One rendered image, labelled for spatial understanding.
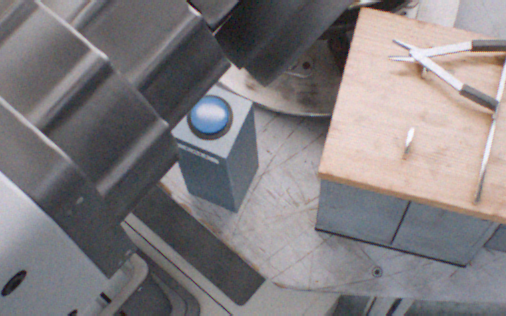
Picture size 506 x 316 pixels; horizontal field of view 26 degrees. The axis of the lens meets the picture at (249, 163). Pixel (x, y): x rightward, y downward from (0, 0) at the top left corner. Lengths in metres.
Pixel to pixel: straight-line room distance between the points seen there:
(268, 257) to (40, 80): 1.05
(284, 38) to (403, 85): 0.76
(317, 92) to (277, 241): 0.20
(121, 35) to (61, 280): 0.08
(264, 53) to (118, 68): 0.07
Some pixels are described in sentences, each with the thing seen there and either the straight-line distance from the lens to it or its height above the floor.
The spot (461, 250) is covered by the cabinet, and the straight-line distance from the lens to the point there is 1.31.
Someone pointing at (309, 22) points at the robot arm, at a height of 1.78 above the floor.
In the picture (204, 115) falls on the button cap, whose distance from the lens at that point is 1.14.
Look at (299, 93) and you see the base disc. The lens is 1.41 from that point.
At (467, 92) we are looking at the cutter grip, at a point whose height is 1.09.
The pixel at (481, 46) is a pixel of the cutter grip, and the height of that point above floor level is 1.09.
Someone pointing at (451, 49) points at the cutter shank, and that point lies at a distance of 1.13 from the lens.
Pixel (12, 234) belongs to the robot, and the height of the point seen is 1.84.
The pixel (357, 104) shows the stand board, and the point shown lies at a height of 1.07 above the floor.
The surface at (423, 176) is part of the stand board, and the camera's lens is 1.11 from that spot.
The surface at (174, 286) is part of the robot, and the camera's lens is 1.87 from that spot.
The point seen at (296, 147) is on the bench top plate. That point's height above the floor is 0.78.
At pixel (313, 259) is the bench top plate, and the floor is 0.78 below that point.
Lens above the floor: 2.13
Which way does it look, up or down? 74 degrees down
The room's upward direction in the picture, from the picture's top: 7 degrees counter-clockwise
